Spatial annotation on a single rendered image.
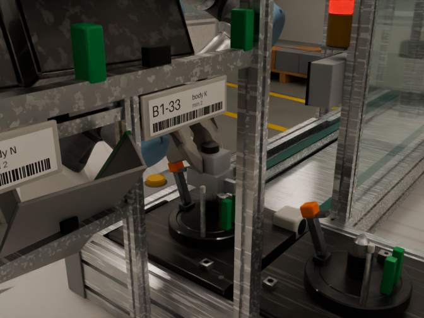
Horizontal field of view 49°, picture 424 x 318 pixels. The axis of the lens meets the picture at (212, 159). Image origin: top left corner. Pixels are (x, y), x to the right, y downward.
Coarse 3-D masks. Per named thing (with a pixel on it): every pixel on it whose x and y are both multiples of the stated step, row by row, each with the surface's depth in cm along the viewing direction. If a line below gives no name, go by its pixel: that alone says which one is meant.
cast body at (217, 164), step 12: (204, 144) 73; (216, 144) 73; (204, 156) 71; (216, 156) 71; (228, 156) 73; (192, 168) 74; (204, 168) 72; (216, 168) 71; (228, 168) 74; (192, 180) 75; (204, 180) 73; (216, 180) 71; (228, 180) 72; (216, 192) 72; (228, 192) 73
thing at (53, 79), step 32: (0, 0) 31; (32, 0) 30; (64, 0) 31; (96, 0) 33; (128, 0) 35; (160, 0) 36; (32, 32) 30; (64, 32) 31; (128, 32) 34; (160, 32) 36; (32, 64) 30; (64, 64) 31; (128, 64) 34
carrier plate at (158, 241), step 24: (192, 192) 91; (168, 216) 82; (264, 216) 82; (120, 240) 75; (168, 240) 74; (264, 240) 74; (288, 240) 76; (168, 264) 69; (192, 264) 68; (216, 264) 68; (264, 264) 71; (216, 288) 64
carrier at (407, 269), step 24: (336, 240) 74; (360, 240) 60; (288, 264) 68; (312, 264) 65; (336, 264) 65; (360, 264) 61; (384, 264) 58; (408, 264) 68; (264, 288) 63; (288, 288) 63; (312, 288) 61; (336, 288) 60; (360, 288) 60; (384, 288) 59; (408, 288) 60; (264, 312) 59; (288, 312) 59; (312, 312) 59; (336, 312) 58; (360, 312) 57; (384, 312) 57; (408, 312) 59
